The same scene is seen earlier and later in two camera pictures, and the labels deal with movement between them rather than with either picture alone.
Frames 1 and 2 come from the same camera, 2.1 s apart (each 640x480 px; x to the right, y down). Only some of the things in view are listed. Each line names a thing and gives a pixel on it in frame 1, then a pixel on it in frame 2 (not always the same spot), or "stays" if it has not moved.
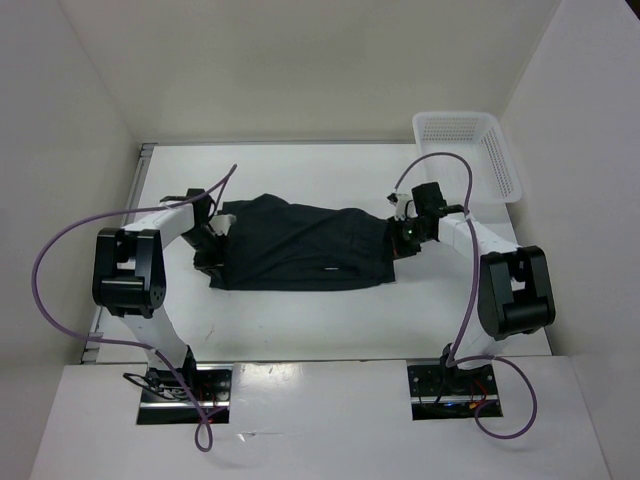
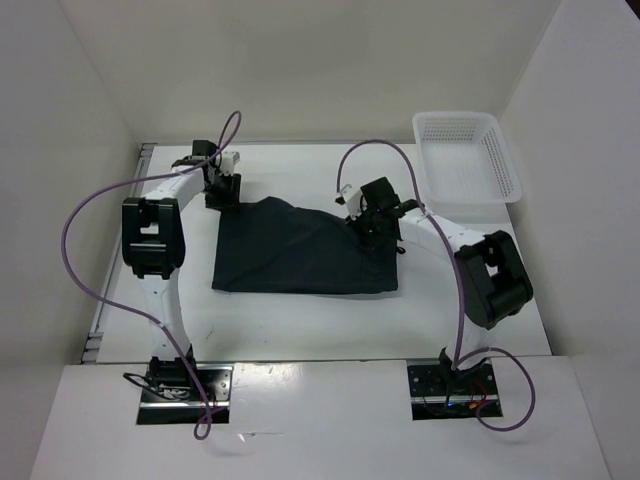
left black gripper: (216, 260) → (231, 196)
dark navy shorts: (273, 244) stays
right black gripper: (399, 249) → (368, 240)
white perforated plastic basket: (479, 137) stays
